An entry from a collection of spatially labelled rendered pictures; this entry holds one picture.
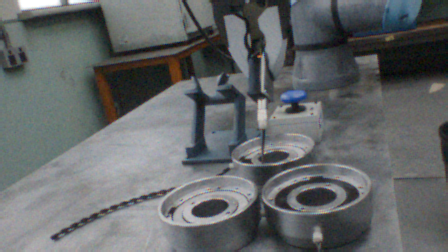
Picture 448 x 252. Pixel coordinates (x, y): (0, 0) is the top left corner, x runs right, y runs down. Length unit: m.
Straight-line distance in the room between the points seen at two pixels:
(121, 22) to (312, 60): 2.08
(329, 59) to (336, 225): 0.59
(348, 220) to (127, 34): 2.58
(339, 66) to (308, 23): 0.11
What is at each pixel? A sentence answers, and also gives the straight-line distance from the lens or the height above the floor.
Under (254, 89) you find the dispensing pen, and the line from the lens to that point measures 0.52.
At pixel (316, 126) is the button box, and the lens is 0.63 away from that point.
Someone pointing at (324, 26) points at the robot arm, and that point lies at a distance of 0.93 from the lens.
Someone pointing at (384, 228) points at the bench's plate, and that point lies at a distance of 0.44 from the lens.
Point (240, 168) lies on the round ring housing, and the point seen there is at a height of 0.83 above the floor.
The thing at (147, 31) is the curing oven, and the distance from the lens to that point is 2.81.
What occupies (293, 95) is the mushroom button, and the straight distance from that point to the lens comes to 0.64.
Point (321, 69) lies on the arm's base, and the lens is 0.94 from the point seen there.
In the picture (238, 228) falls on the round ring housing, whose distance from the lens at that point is 0.41.
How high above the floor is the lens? 1.03
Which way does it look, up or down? 17 degrees down
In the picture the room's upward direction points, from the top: 12 degrees counter-clockwise
